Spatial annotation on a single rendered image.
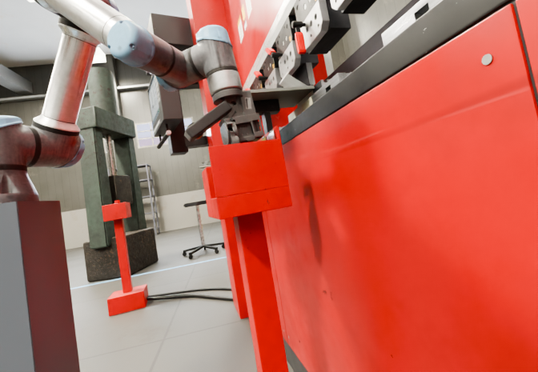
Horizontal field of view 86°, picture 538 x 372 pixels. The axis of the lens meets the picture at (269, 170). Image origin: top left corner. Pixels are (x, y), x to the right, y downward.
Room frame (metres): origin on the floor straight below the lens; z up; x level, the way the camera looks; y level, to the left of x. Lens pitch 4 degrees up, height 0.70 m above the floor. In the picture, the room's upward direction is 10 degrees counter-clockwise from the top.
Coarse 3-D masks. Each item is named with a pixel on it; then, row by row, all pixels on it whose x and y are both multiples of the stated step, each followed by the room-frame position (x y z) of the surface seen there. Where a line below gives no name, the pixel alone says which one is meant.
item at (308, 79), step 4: (304, 64) 0.94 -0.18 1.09; (308, 64) 0.93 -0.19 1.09; (304, 68) 0.94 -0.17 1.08; (308, 68) 0.93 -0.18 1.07; (300, 72) 0.98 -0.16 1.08; (304, 72) 0.95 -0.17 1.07; (308, 72) 0.93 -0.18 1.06; (312, 72) 0.93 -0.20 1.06; (296, 76) 1.01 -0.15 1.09; (300, 76) 0.98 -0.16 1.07; (304, 76) 0.95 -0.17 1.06; (308, 76) 0.93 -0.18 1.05; (312, 76) 0.93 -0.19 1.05; (300, 80) 0.99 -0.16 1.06; (304, 80) 0.96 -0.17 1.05; (308, 80) 0.93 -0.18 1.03; (312, 80) 0.93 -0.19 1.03; (308, 84) 0.94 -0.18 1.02; (312, 84) 0.93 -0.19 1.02
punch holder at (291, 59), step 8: (288, 16) 0.92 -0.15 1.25; (288, 24) 0.93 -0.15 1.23; (280, 32) 1.00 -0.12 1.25; (288, 32) 0.94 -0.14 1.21; (280, 40) 1.01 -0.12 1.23; (288, 40) 0.95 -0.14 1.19; (280, 48) 1.02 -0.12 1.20; (288, 48) 0.95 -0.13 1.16; (296, 48) 0.92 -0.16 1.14; (280, 56) 1.04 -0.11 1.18; (288, 56) 0.96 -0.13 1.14; (296, 56) 0.92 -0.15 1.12; (304, 56) 0.93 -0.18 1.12; (312, 56) 0.94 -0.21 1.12; (280, 64) 1.04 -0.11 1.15; (288, 64) 0.97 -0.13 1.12; (296, 64) 0.93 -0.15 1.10; (312, 64) 0.95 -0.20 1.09; (280, 72) 1.06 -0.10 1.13; (296, 72) 1.00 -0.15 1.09
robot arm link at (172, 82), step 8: (176, 56) 0.61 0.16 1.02; (184, 56) 0.64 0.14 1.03; (176, 64) 0.61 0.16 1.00; (184, 64) 0.63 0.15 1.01; (192, 64) 0.64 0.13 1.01; (176, 72) 0.62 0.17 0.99; (184, 72) 0.64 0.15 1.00; (192, 72) 0.65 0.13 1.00; (160, 80) 0.67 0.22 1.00; (168, 80) 0.64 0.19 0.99; (176, 80) 0.65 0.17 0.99; (184, 80) 0.66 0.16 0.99; (192, 80) 0.67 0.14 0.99; (200, 80) 0.68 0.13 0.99; (168, 88) 0.69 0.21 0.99; (176, 88) 0.69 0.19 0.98
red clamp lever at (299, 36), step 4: (292, 24) 0.80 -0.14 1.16; (296, 24) 0.80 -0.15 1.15; (300, 24) 0.80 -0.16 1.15; (304, 24) 0.81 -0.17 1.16; (296, 28) 0.80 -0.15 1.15; (296, 32) 0.80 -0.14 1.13; (300, 32) 0.80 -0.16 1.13; (296, 36) 0.80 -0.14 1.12; (300, 36) 0.80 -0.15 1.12; (296, 40) 0.80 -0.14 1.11; (300, 40) 0.80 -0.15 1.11; (296, 44) 0.81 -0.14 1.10; (300, 44) 0.80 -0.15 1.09; (304, 44) 0.81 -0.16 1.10; (300, 48) 0.80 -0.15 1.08; (304, 48) 0.80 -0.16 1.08; (300, 52) 0.80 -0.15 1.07; (304, 52) 0.81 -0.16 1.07
